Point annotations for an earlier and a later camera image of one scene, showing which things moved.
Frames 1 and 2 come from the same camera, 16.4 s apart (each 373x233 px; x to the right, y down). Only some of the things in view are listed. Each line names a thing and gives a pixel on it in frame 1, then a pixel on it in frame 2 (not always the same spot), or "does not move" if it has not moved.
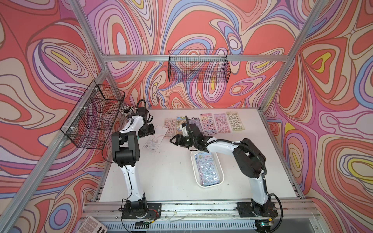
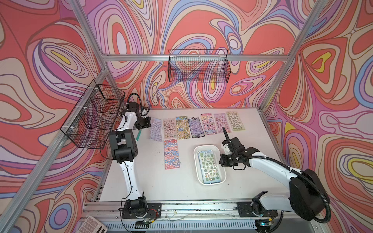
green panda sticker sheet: [179, 121] does not move
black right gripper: [179, 138] -> [223, 161]
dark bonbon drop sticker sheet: [196, 121] does not move
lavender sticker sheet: [154, 142] -> [171, 154]
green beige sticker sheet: [235, 121] does not move
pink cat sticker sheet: [208, 124] does not move
